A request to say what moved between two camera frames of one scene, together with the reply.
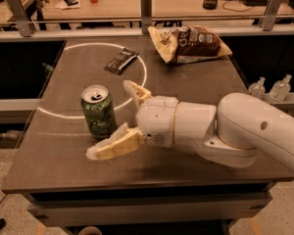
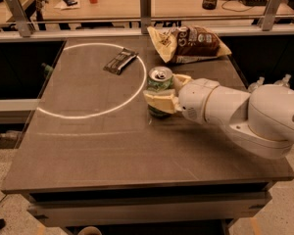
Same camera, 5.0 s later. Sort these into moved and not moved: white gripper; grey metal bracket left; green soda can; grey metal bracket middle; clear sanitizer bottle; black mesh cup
Moved: white gripper; green soda can
Not moved: grey metal bracket middle; grey metal bracket left; black mesh cup; clear sanitizer bottle
